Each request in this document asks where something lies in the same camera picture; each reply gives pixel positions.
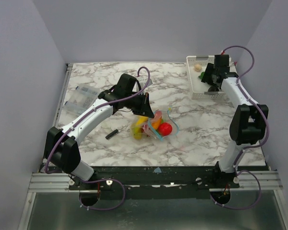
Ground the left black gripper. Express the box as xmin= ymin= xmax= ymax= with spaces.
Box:
xmin=125 ymin=92 xmax=155 ymax=118

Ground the yellow banana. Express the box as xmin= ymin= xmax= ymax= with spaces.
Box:
xmin=132 ymin=116 xmax=148 ymax=133

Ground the dark avocado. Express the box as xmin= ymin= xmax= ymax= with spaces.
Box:
xmin=208 ymin=86 xmax=219 ymax=92

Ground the clear zip top bag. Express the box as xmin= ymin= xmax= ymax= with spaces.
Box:
xmin=129 ymin=108 xmax=179 ymax=141

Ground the yellow pear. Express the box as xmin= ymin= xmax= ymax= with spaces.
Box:
xmin=131 ymin=124 xmax=144 ymax=140

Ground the red strawberry toy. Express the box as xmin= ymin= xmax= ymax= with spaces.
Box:
xmin=157 ymin=122 xmax=173 ymax=136

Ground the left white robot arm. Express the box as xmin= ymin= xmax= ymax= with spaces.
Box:
xmin=44 ymin=74 xmax=154 ymax=189

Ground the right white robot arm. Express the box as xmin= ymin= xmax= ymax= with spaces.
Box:
xmin=201 ymin=54 xmax=269 ymax=188

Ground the green white leek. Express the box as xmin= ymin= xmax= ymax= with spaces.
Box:
xmin=198 ymin=72 xmax=205 ymax=80

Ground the small garlic bulb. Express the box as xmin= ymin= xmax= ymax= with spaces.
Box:
xmin=194 ymin=64 xmax=202 ymax=72

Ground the white plastic basket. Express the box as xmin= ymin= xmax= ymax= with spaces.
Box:
xmin=186 ymin=55 xmax=239 ymax=100

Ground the black comb strip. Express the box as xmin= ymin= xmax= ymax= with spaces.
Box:
xmin=105 ymin=129 xmax=119 ymax=140

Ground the clear plastic screw box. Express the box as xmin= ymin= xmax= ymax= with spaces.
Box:
xmin=63 ymin=84 xmax=100 ymax=117

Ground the aluminium frame rail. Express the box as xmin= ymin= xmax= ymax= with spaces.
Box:
xmin=28 ymin=63 xmax=73 ymax=193

